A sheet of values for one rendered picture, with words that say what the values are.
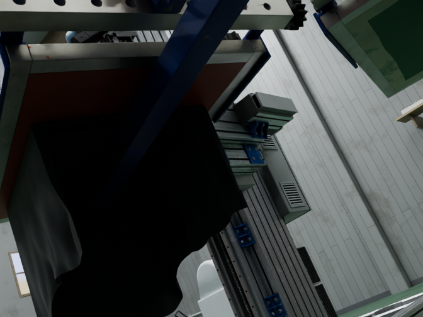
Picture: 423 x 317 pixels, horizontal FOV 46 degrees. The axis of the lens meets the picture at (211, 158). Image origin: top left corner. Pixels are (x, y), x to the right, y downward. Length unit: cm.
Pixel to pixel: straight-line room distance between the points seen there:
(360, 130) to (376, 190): 103
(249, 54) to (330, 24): 21
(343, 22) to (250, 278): 106
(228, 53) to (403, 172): 737
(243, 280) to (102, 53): 118
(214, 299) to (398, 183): 366
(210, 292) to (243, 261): 452
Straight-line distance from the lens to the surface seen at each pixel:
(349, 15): 127
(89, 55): 99
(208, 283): 647
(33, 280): 141
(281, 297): 197
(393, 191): 846
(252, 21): 115
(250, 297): 193
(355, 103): 875
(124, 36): 127
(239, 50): 117
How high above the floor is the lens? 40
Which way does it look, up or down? 19 degrees up
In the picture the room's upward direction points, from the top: 23 degrees counter-clockwise
